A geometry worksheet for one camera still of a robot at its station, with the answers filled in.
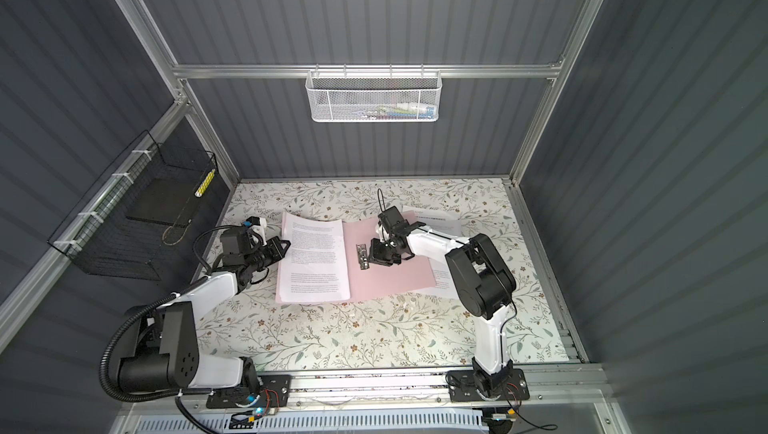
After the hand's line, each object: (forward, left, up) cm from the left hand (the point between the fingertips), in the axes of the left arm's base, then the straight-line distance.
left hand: (288, 242), depth 91 cm
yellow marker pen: (+8, +19, +18) cm, 28 cm away
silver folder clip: (-1, -22, -9) cm, 24 cm away
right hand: (-5, -26, -6) cm, 27 cm away
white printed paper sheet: (-4, -7, -5) cm, 10 cm away
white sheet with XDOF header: (+13, -54, -9) cm, 56 cm away
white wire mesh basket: (+63, -29, +13) cm, 71 cm away
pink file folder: (-9, -24, -11) cm, 28 cm away
